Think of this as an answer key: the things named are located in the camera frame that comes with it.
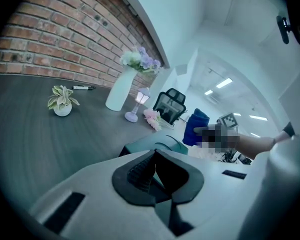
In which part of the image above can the person's right forearm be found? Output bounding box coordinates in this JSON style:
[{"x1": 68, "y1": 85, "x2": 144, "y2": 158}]
[{"x1": 236, "y1": 133, "x2": 285, "y2": 160}]

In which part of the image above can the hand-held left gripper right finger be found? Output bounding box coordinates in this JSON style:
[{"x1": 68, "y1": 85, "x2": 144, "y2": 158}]
[{"x1": 154, "y1": 148, "x2": 264, "y2": 240}]

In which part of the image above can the black head-worn camera mount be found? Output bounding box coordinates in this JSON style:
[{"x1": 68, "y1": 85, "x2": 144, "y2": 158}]
[{"x1": 275, "y1": 14, "x2": 300, "y2": 46}]

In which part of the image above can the black mesh office chair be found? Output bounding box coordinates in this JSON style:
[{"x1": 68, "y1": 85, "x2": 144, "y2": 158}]
[{"x1": 152, "y1": 87, "x2": 187, "y2": 126}]

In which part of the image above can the pink flower bouquet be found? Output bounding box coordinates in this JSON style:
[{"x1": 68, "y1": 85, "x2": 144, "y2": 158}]
[{"x1": 142, "y1": 108, "x2": 175, "y2": 132}]

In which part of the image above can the purple and white flower bunch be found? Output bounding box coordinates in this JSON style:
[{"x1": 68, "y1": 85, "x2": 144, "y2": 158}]
[{"x1": 119, "y1": 46, "x2": 164, "y2": 75}]

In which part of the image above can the purple lantern lamp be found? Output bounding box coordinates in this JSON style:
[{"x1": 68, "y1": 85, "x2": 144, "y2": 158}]
[{"x1": 124, "y1": 86, "x2": 151, "y2": 123}]

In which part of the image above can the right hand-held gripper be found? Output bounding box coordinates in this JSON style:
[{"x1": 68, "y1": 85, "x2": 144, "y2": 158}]
[{"x1": 193, "y1": 112, "x2": 241, "y2": 154}]

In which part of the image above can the black and white marker pen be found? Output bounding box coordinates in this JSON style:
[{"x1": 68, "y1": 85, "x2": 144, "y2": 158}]
[{"x1": 71, "y1": 84, "x2": 97, "y2": 91}]

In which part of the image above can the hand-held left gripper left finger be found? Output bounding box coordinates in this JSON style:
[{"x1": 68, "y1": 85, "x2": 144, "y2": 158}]
[{"x1": 28, "y1": 148, "x2": 176, "y2": 240}]

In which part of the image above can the blue cloth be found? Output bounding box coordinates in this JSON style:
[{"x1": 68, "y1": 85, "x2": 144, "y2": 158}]
[{"x1": 182, "y1": 107, "x2": 211, "y2": 147}]

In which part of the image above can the tall white vase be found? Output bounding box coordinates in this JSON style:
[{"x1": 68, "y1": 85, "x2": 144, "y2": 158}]
[{"x1": 105, "y1": 65, "x2": 139, "y2": 112}]

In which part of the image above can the small white potted plant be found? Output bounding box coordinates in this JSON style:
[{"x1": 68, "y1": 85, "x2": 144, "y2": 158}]
[{"x1": 47, "y1": 84, "x2": 81, "y2": 118}]

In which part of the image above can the dark teal box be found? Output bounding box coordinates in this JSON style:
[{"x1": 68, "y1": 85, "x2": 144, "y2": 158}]
[{"x1": 118, "y1": 134, "x2": 189, "y2": 158}]

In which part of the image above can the person's white shirt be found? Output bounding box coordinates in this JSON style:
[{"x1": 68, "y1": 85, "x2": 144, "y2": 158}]
[{"x1": 239, "y1": 120, "x2": 300, "y2": 240}]

